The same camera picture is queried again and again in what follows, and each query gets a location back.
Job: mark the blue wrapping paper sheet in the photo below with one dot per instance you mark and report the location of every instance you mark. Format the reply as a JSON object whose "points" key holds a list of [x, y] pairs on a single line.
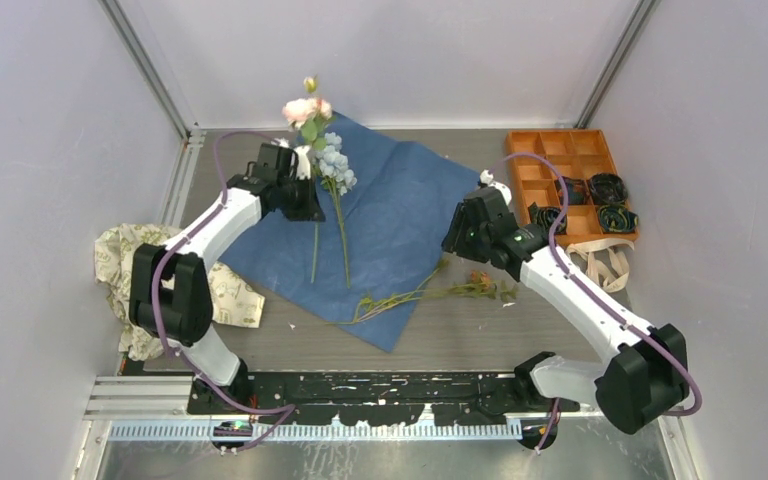
{"points": [[395, 219]]}

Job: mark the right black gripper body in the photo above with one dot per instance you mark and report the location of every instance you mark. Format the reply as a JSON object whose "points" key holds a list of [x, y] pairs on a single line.
{"points": [[463, 239]]}

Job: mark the dark ribbon roll green pattern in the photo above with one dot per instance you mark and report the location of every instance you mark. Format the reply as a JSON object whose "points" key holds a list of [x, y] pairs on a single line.
{"points": [[545, 216]]}

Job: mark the black ribbon roll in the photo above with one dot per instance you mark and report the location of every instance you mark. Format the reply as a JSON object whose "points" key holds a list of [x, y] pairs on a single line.
{"points": [[607, 189]]}

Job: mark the aluminium front rail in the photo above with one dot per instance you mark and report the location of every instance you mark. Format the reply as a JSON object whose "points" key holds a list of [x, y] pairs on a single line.
{"points": [[178, 408]]}

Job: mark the cream patterned cloth bag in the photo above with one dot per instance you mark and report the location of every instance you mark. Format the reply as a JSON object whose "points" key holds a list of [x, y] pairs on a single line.
{"points": [[235, 303]]}

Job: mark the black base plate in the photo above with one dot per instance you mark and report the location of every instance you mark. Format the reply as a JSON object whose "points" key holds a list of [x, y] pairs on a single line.
{"points": [[397, 398]]}

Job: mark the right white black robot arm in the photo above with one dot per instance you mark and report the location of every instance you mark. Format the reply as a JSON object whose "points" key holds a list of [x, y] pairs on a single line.
{"points": [[642, 370]]}

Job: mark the orange rose stem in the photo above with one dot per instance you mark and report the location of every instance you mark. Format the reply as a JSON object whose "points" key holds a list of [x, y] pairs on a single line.
{"points": [[477, 284]]}

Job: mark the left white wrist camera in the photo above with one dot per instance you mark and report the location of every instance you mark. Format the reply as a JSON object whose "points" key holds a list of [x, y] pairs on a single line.
{"points": [[302, 153]]}

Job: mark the blue hydrangea stem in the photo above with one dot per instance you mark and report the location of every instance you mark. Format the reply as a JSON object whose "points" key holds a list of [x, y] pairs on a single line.
{"points": [[338, 179]]}

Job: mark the dark ribbon roll orange pattern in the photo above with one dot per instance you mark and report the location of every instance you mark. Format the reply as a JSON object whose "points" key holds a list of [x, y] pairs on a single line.
{"points": [[572, 191]]}

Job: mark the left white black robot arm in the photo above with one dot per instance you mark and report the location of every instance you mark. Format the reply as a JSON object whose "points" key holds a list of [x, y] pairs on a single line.
{"points": [[170, 295]]}

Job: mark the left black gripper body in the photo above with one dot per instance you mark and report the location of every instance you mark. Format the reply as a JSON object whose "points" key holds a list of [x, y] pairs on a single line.
{"points": [[299, 199]]}

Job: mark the dark ribbon roll yellow pattern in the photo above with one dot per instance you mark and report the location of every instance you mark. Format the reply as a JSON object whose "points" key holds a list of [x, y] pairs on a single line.
{"points": [[616, 219]]}

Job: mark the small green circuit board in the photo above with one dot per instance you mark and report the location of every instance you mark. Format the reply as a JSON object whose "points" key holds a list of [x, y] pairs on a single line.
{"points": [[232, 428]]}

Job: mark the beige tote bag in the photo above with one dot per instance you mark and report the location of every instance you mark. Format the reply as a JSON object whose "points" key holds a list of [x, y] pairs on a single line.
{"points": [[606, 263]]}

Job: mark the orange compartment tray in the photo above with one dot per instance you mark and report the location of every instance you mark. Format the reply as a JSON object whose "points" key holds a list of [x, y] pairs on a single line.
{"points": [[539, 157]]}

